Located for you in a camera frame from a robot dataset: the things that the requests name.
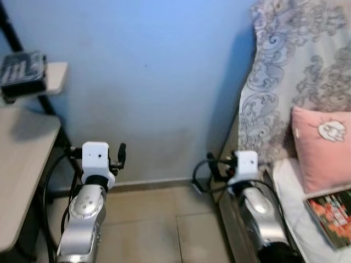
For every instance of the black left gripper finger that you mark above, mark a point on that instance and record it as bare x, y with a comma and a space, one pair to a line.
122, 154

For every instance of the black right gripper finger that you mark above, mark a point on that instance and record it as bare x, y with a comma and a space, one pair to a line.
214, 166

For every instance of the pink plush pillow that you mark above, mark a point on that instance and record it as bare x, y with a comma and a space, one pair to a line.
321, 159

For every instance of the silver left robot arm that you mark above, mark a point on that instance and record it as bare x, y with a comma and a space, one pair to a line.
82, 219

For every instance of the grey baseboard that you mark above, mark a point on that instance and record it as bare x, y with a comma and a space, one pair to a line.
159, 182

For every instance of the white quilted mattress pad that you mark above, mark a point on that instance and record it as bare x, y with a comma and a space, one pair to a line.
296, 219

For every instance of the light wooden desk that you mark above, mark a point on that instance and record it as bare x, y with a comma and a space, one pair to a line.
24, 170

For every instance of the small beige wooden shelf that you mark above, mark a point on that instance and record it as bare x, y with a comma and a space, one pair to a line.
56, 76

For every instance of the black tool case clear lid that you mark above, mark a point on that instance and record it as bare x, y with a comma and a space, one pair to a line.
22, 74

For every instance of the large grey floral patterned pillow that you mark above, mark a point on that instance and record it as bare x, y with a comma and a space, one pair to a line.
307, 55

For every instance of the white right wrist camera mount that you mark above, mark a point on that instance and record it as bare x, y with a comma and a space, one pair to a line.
245, 164

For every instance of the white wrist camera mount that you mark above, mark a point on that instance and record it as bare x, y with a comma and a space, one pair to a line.
96, 159
245, 164

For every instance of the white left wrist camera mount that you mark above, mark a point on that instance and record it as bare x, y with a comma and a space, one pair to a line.
96, 159

